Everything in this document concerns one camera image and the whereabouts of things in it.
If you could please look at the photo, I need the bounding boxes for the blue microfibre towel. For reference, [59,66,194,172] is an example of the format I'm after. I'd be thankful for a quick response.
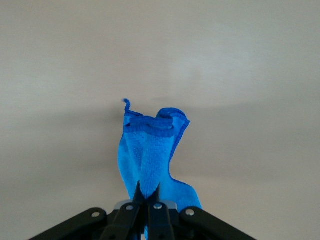
[117,98,203,211]

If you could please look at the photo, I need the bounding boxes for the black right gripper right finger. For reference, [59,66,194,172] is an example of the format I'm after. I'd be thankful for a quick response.
[146,183,256,240]

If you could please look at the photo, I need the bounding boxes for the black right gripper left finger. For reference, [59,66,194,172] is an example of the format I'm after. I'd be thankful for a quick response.
[29,181,146,240]

